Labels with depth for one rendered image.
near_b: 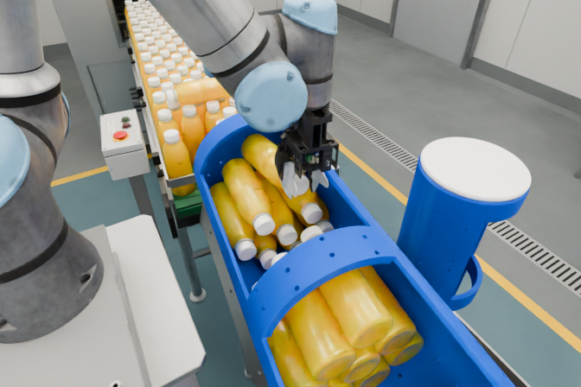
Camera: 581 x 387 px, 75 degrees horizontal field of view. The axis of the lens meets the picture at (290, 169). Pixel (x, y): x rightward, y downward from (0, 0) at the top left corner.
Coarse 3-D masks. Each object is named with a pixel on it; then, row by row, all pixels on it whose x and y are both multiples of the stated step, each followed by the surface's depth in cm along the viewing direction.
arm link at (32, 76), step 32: (0, 0) 38; (32, 0) 41; (0, 32) 40; (32, 32) 43; (0, 64) 41; (32, 64) 44; (0, 96) 42; (32, 96) 44; (64, 96) 55; (64, 128) 52
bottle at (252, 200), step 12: (228, 168) 83; (240, 168) 82; (252, 168) 85; (228, 180) 82; (240, 180) 79; (252, 180) 79; (240, 192) 77; (252, 192) 76; (264, 192) 77; (240, 204) 75; (252, 204) 74; (264, 204) 74; (252, 216) 74
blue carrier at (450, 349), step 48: (240, 144) 89; (336, 192) 83; (336, 240) 54; (384, 240) 58; (240, 288) 60; (288, 288) 52; (432, 288) 55; (432, 336) 61; (384, 384) 64; (432, 384) 60; (480, 384) 53
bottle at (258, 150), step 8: (248, 136) 85; (256, 136) 84; (264, 136) 85; (248, 144) 84; (256, 144) 82; (264, 144) 81; (272, 144) 81; (248, 152) 83; (256, 152) 81; (264, 152) 79; (272, 152) 78; (248, 160) 84; (256, 160) 80; (264, 160) 78; (272, 160) 76; (256, 168) 81; (264, 168) 78; (272, 168) 75; (264, 176) 80; (272, 176) 75; (272, 184) 77; (280, 184) 75
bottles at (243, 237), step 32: (224, 192) 84; (224, 224) 78; (288, 224) 78; (320, 224) 81; (256, 256) 81; (288, 352) 56; (416, 352) 62; (288, 384) 53; (320, 384) 53; (352, 384) 59
